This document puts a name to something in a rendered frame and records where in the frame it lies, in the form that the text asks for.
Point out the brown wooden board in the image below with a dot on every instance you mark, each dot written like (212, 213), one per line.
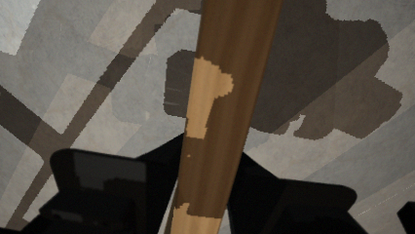
(233, 47)

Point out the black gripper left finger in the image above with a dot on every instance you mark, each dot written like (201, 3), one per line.
(149, 178)

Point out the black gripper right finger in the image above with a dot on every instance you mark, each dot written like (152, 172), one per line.
(258, 197)

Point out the brown wooden post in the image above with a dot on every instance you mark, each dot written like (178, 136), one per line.
(169, 220)

